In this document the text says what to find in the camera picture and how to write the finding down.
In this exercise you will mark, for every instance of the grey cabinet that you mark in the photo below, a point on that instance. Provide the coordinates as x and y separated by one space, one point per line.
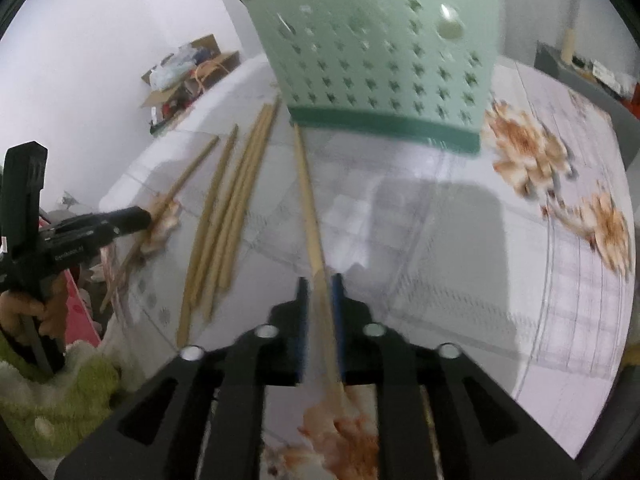
620 110

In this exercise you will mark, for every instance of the beige cylinder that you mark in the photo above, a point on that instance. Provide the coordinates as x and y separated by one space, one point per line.
568 47

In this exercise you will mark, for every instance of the red gift bag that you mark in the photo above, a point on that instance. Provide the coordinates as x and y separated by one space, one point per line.
172 108

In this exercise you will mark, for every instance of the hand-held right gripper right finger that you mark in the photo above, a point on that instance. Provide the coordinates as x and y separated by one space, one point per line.
338 330

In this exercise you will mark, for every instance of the cardboard box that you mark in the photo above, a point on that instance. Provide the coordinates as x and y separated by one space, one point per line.
165 96

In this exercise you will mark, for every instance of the pile of wooden chopsticks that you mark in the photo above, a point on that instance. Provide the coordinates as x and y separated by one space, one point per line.
235 220

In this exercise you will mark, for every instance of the mint green perforated utensil holder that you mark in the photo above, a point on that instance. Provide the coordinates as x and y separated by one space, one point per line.
375 60

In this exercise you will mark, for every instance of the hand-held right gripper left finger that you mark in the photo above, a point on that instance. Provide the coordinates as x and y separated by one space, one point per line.
303 330

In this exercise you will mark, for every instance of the pink patterned object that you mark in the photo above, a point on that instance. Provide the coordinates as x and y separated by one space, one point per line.
80 310

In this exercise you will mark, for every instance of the person's left hand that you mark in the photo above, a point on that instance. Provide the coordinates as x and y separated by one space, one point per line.
52 310

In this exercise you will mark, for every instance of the white packet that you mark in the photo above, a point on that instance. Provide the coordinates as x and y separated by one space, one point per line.
607 77

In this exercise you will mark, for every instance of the white plastic bag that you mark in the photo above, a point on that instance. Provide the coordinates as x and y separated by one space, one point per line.
170 70

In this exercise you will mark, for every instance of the tan bamboo chopstick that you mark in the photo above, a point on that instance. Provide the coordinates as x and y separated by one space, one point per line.
195 167
312 240

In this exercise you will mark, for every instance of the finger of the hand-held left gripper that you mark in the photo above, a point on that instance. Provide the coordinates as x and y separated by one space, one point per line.
130 220

